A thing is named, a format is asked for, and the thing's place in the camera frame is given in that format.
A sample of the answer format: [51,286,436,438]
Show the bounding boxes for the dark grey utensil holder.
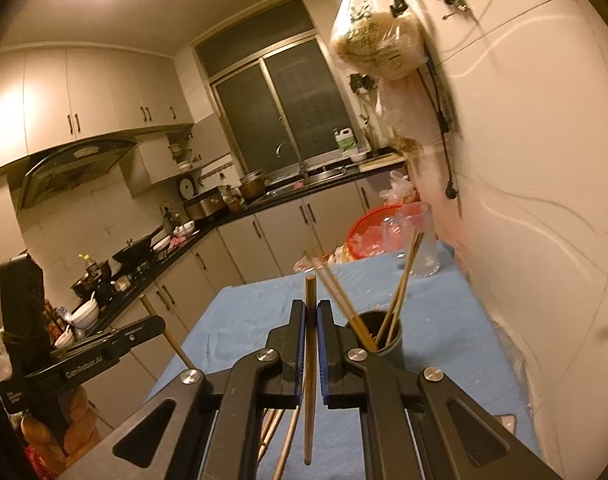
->
[345,310,405,370]

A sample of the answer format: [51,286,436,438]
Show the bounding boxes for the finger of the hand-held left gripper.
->
[111,314,167,353]

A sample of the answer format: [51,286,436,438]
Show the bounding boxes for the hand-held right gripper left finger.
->
[66,300,307,480]

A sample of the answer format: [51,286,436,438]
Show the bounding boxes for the large white bowl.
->
[70,301,100,328]

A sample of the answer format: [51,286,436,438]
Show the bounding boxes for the person's left hand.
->
[20,385,102,476]

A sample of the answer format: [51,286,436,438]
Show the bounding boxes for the black power cable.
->
[416,60,462,201]

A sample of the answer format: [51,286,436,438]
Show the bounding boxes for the clear glass pitcher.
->
[395,202,441,277]

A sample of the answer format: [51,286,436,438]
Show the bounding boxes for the beige upper kitchen cabinets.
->
[0,47,195,176]

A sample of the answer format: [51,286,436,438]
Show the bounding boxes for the black kitchen countertop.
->
[68,152,407,341]

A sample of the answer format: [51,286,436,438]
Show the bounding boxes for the beige lower kitchen cabinets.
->
[68,180,409,431]

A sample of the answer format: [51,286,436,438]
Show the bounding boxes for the dark sauce bottles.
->
[42,300,67,341]

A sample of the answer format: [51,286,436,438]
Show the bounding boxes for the metal sink faucet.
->
[275,141,307,176]

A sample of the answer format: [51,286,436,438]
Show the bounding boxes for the black pot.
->
[71,275,102,298]

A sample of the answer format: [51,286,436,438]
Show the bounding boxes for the clear crumpled plastic bag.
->
[380,170,419,206]

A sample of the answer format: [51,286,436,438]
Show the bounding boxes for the blue towel table cover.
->
[144,240,540,480]

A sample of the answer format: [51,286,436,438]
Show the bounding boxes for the hanging bag of noodles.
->
[330,0,429,81]

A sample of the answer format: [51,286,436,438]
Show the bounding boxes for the hanging plastic bags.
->
[376,77,427,156]

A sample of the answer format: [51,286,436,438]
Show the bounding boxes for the kitchen window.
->
[194,0,355,166]

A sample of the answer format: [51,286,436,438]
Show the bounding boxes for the copper cooking pot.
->
[240,170,267,200]

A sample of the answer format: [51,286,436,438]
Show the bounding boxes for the silver countertop appliance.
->
[184,192,225,221]

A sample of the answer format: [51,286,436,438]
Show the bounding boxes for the green label detergent bottle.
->
[334,127,357,155]

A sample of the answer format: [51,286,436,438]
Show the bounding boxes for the red plastic basket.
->
[346,205,417,262]

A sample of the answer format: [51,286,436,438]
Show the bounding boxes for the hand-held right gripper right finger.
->
[316,301,565,480]

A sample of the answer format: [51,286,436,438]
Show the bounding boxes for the beige kitchen cabinets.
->
[0,47,195,176]
[68,180,409,431]

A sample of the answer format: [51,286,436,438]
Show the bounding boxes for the wooden chopstick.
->
[140,295,195,370]
[257,408,286,458]
[304,275,317,465]
[273,406,301,480]

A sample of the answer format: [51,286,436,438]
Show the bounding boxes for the cooking oil bottle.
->
[78,254,102,286]

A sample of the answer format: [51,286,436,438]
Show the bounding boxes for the bundle of wooden chopsticks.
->
[304,227,425,353]

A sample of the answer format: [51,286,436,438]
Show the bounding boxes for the black range hood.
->
[18,139,138,210]

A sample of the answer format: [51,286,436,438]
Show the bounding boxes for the black wok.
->
[111,227,165,266]

